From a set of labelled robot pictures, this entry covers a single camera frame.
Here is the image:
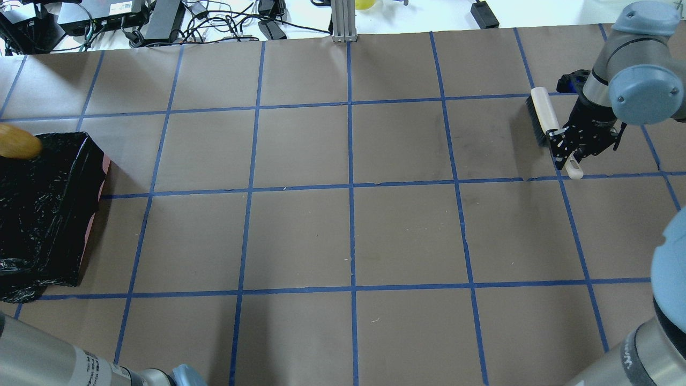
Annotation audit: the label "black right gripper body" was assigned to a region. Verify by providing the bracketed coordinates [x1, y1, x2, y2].
[556, 69, 627, 151]

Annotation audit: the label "white brush black bristles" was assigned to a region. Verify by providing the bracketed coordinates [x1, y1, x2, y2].
[525, 86, 585, 179]

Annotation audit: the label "round golden bread roll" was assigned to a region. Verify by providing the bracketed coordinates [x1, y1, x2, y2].
[1, 124, 43, 160]

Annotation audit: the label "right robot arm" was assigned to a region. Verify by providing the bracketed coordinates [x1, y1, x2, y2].
[526, 1, 685, 385]

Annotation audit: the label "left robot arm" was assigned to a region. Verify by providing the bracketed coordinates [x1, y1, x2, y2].
[1, 313, 206, 385]

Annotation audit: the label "black bag lined bin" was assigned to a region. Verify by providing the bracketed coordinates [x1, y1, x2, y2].
[1, 132, 108, 303]

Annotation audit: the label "black power brick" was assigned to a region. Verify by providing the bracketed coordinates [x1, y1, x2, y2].
[470, 1, 499, 29]

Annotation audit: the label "yellow round object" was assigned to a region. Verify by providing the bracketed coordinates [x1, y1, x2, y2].
[354, 0, 377, 11]

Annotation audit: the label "black power adapter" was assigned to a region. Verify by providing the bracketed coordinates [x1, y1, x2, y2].
[258, 20, 287, 41]

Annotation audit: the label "aluminium frame post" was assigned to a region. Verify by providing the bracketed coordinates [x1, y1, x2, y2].
[331, 0, 358, 42]

